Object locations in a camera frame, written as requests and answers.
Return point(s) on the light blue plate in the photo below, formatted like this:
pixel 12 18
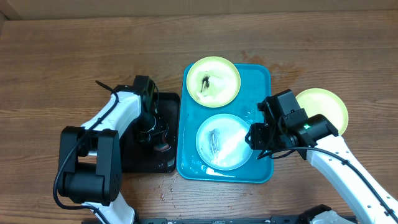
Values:
pixel 221 144

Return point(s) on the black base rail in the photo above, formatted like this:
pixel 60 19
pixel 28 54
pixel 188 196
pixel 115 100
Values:
pixel 284 219

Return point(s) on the yellow plate with stain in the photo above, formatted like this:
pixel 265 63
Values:
pixel 213 82

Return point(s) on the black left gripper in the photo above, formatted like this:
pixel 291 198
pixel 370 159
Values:
pixel 155 137

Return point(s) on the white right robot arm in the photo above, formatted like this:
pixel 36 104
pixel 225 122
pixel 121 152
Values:
pixel 319 143

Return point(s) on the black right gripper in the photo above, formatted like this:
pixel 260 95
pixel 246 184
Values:
pixel 259 142

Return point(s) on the teal plastic tray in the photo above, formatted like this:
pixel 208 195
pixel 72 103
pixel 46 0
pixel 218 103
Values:
pixel 255 86

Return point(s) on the black water tray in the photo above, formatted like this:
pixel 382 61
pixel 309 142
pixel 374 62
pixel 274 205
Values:
pixel 141 158

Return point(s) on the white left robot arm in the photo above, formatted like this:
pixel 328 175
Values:
pixel 90 162

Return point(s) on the green scrubbing sponge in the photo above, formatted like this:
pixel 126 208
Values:
pixel 161 146

